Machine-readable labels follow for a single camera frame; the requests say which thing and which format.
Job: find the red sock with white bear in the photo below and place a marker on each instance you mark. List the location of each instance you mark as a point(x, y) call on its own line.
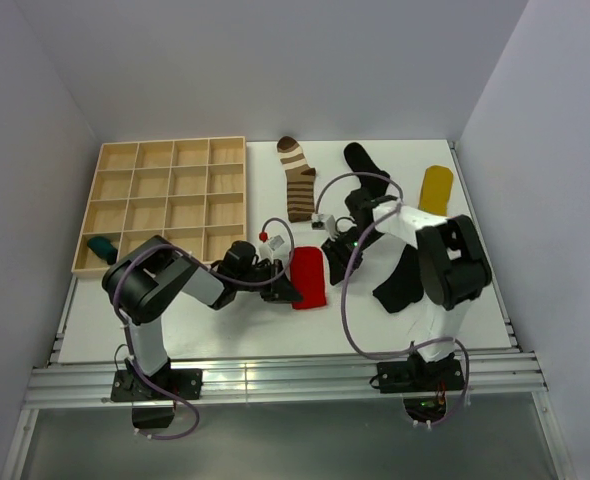
point(307, 276)

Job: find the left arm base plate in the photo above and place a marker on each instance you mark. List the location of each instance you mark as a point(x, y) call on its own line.
point(129, 387)

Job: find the dark teal sock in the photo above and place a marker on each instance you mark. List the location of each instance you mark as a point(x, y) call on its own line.
point(103, 248)

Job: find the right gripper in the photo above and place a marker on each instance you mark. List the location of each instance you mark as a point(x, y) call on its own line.
point(337, 257)

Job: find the brown striped sock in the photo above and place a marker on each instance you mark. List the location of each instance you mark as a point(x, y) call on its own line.
point(300, 179)

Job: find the plain black sock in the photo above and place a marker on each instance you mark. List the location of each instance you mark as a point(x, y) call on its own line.
point(403, 287)

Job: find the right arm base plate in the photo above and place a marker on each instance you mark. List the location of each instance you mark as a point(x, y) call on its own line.
point(415, 375)

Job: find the black sock with white stripes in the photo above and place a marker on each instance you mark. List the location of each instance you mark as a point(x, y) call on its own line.
point(360, 161)

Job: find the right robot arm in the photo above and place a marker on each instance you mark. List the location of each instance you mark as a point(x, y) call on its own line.
point(443, 266)

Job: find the aluminium mounting rail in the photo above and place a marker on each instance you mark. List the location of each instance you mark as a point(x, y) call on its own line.
point(344, 377)

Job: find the wooden compartment tray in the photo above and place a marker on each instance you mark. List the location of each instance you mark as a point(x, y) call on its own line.
point(190, 191)

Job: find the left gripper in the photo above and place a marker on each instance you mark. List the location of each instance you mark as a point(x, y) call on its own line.
point(281, 290)

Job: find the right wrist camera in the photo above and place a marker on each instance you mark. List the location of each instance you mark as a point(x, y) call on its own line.
point(321, 221)

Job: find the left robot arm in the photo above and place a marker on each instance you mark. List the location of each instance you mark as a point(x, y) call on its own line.
point(142, 285)

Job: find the yellow sock with cartoon face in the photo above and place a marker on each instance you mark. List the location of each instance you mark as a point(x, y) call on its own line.
point(436, 190)

